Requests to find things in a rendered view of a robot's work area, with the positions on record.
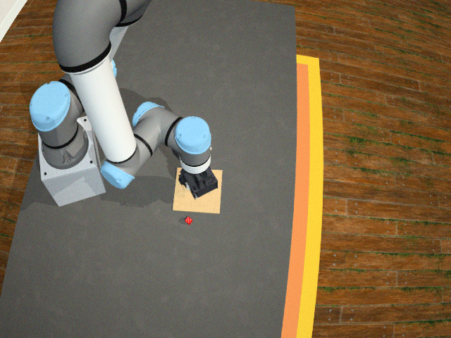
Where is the tan flat mat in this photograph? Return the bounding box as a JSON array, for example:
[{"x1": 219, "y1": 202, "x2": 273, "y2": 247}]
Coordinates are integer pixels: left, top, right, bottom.
[{"x1": 173, "y1": 168, "x2": 222, "y2": 214}]

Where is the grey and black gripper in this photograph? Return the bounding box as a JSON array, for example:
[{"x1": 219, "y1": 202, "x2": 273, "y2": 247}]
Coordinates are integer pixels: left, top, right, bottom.
[{"x1": 178, "y1": 167, "x2": 218, "y2": 200}]

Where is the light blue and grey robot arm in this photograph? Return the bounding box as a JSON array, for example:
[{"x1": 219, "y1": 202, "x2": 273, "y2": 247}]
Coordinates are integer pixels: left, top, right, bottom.
[{"x1": 30, "y1": 0, "x2": 211, "y2": 189}]

